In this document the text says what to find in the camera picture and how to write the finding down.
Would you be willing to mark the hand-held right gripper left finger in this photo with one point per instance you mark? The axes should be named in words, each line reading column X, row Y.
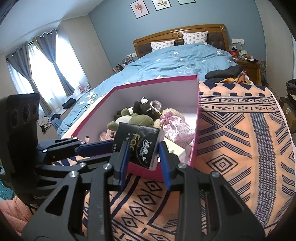
column 122, row 162

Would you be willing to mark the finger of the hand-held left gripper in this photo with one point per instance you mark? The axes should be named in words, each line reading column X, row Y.
column 97, row 148
column 92, row 162

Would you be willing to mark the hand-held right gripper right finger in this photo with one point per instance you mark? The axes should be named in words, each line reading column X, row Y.
column 165, row 162

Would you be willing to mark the pink-brown crochet bunny plush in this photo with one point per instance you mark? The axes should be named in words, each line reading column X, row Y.
column 107, row 135

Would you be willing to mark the black tissue pack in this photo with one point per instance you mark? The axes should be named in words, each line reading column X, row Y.
column 138, row 139

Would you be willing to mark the pink satin pouch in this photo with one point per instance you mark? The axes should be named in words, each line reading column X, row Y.
column 178, row 132

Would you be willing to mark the green dinosaur plush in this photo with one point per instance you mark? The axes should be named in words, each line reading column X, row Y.
column 141, row 120

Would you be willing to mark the dark brown bear plush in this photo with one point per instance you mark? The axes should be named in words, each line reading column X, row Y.
column 145, row 109

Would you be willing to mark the pink cardboard box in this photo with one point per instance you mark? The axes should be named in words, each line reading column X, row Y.
column 161, row 92

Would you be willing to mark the person's left forearm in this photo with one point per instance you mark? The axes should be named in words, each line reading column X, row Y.
column 13, row 215

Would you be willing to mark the crumpled clothes heap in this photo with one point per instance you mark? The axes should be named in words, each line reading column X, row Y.
column 49, row 122

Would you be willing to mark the black folded cloth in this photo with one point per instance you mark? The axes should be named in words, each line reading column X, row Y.
column 69, row 103

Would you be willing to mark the teal patterned cloth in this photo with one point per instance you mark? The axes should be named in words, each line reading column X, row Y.
column 5, row 185

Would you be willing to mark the grey-blue curtain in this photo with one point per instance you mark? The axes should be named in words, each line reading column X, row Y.
column 59, row 76
column 25, row 69

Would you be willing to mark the orange patterned blanket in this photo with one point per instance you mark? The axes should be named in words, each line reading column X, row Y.
column 231, row 139

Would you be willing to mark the clear acrylic organizer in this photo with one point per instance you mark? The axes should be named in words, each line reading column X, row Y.
column 128, row 61

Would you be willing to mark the beige wardrobe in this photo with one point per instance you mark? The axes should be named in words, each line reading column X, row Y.
column 92, row 51

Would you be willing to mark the blue floral duvet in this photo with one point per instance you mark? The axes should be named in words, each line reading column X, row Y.
column 173, row 60

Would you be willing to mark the dark grey folded clothes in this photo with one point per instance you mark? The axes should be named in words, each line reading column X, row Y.
column 224, row 72

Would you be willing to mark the orange garment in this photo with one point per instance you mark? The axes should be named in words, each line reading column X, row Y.
column 235, row 80

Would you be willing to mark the white patterned pillow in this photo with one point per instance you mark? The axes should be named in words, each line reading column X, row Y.
column 161, row 45
column 195, row 37

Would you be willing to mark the wooden nightstand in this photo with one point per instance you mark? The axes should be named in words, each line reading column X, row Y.
column 251, row 69

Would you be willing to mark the red box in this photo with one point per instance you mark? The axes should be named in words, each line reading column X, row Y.
column 234, row 54

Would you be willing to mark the wooden headboard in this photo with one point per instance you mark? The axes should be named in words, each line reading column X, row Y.
column 175, row 32

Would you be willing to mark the framed pink flower picture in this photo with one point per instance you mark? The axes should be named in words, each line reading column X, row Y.
column 138, row 8

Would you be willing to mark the pile of dark clothes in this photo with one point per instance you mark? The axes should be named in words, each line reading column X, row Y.
column 291, row 84

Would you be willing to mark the framed white flower picture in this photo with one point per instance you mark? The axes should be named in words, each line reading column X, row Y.
column 160, row 4

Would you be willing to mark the framed green leaf picture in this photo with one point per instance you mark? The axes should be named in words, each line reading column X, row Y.
column 186, row 1

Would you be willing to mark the white wall socket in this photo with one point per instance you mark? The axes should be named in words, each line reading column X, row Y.
column 237, row 41
column 131, row 55

